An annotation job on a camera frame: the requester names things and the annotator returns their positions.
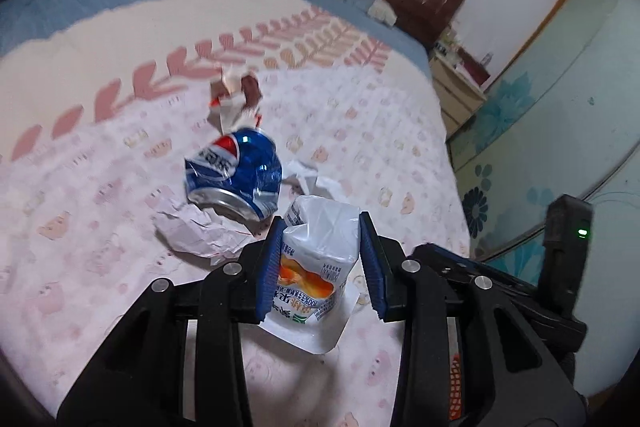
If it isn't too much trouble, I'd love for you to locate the orange patterned packet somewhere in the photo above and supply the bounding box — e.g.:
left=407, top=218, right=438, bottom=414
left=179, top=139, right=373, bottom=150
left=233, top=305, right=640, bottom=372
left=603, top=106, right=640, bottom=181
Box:
left=447, top=354, right=463, bottom=423

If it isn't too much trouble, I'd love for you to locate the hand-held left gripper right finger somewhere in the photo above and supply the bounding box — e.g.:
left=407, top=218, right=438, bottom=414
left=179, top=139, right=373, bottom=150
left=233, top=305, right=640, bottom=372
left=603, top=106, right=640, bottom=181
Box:
left=357, top=211, right=587, bottom=427

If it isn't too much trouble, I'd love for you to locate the small crumpled white paper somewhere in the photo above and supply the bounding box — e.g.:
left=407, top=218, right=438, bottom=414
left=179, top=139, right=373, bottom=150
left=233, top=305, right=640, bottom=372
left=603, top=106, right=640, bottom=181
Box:
left=282, top=159, right=346, bottom=200

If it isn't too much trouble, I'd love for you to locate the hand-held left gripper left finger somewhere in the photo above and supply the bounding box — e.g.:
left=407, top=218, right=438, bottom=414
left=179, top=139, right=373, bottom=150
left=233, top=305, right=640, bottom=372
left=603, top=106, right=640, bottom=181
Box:
left=57, top=216, right=286, bottom=427

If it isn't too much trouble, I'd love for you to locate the white folded pillow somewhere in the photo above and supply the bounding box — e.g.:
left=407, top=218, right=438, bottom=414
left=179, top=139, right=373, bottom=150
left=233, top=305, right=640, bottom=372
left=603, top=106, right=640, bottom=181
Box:
left=367, top=0, right=397, bottom=26

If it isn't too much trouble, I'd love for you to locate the crumpled red white wrapper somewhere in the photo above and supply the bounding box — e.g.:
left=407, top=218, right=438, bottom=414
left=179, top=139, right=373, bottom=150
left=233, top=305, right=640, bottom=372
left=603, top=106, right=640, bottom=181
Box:
left=207, top=69, right=264, bottom=134

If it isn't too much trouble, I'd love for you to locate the crushed blue soda can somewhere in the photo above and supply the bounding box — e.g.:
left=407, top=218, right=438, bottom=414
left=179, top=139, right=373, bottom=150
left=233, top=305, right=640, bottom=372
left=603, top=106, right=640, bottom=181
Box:
left=183, top=127, right=284, bottom=222

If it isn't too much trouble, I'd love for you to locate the large crumpled white paper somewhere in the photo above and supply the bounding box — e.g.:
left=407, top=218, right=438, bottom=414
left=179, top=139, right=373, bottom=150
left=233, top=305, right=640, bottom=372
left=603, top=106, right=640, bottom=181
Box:
left=152, top=199, right=262, bottom=266

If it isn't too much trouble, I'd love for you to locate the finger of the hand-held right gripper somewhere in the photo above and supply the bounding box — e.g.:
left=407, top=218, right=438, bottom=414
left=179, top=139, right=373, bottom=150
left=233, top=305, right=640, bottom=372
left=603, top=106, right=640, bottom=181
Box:
left=416, top=244, right=587, bottom=356

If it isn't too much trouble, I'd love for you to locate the beige nightstand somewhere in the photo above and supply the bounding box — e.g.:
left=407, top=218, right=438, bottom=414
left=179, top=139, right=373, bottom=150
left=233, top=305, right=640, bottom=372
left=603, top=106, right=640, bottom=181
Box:
left=429, top=52, right=489, bottom=140

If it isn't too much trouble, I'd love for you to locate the white juice pouch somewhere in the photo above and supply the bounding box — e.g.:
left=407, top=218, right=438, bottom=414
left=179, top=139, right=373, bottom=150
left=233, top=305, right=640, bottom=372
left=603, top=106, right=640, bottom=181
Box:
left=260, top=194, right=362, bottom=355

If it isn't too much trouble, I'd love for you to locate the floral glass wardrobe door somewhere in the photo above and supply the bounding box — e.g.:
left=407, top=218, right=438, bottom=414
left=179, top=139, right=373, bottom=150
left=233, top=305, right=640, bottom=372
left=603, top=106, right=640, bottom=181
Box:
left=445, top=0, right=640, bottom=280

